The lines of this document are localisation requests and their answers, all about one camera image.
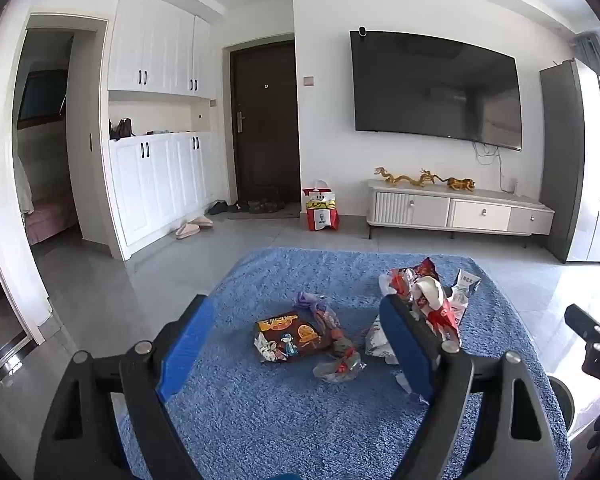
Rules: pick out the white wall cabinet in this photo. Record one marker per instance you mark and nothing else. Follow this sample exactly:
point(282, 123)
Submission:
point(155, 40)

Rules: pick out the white paper scrap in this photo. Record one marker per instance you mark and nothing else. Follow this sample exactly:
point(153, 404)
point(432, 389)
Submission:
point(405, 385)

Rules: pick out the bedroom window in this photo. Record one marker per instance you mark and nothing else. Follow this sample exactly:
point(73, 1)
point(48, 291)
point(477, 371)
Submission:
point(42, 95)

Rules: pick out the pink bed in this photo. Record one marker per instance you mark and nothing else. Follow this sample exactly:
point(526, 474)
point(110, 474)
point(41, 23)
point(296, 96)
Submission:
point(52, 220)

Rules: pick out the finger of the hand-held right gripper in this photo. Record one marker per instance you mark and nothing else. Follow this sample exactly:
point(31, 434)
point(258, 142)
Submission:
point(582, 320)

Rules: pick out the white hanging cloth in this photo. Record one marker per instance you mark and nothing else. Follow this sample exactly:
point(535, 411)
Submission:
point(24, 185)

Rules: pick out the white milk carton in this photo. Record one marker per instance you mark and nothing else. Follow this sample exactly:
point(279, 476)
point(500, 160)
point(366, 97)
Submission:
point(465, 287)

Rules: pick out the clear plastic wrapper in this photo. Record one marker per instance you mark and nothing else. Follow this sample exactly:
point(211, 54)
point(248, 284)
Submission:
point(340, 355)

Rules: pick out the row of dark shoes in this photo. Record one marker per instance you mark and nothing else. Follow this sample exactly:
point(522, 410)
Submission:
point(265, 206)

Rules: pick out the white printed paper wrapper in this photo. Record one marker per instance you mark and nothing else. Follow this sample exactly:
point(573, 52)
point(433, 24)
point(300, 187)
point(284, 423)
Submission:
point(377, 340)

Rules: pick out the pink slipper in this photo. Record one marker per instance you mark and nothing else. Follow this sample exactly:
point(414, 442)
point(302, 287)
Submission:
point(187, 231)
point(201, 222)

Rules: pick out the gold dragon figurine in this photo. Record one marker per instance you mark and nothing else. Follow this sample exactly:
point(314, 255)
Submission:
point(397, 177)
point(430, 176)

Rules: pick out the red snack packet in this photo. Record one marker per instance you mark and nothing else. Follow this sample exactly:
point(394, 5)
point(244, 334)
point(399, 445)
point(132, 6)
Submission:
point(405, 275)

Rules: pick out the black handbag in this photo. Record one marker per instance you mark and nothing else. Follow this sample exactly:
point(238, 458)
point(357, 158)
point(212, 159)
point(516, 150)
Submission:
point(122, 129)

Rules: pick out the white television cabinet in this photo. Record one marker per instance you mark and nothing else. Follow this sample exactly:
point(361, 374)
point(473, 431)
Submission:
point(480, 212)

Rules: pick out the white shoe cabinet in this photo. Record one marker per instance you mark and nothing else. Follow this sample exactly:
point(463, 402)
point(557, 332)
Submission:
point(150, 185)

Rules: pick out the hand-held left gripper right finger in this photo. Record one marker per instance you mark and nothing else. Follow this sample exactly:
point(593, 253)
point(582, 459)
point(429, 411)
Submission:
point(405, 350)

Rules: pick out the brown snack packet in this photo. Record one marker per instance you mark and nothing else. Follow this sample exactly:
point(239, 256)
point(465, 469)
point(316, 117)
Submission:
point(290, 335)

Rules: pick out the dark brown entry door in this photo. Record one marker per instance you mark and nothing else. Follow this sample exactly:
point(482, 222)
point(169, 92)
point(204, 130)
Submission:
point(265, 125)

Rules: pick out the grey blue curtain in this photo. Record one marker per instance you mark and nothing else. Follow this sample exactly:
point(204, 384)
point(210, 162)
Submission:
point(592, 55)

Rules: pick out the black wall television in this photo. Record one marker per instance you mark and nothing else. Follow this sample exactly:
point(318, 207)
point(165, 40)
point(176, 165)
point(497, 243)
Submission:
point(430, 85)

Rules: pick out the blue fluffy rug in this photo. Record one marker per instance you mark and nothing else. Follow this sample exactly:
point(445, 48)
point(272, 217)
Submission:
point(280, 410)

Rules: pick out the purple plastic bag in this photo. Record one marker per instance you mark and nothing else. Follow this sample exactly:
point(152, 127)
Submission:
point(307, 300)

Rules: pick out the red and white paper bag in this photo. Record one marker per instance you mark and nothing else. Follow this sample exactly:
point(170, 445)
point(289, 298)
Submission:
point(322, 212)

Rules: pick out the grey and white refrigerator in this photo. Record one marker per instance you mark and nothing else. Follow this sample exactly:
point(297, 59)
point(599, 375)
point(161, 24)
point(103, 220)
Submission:
point(565, 160)

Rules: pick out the white router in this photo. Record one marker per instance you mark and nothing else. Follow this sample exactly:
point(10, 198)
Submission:
point(513, 185)

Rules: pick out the red and white wrapper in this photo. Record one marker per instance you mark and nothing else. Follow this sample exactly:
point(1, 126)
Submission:
point(442, 317)

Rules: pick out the beige wall switch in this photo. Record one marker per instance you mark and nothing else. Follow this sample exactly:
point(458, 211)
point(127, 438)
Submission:
point(308, 80)

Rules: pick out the gold tiger figurine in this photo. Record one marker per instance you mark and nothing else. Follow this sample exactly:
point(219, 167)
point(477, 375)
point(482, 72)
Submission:
point(461, 184)

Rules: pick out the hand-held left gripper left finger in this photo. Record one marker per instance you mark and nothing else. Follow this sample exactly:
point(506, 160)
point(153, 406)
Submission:
point(190, 345)

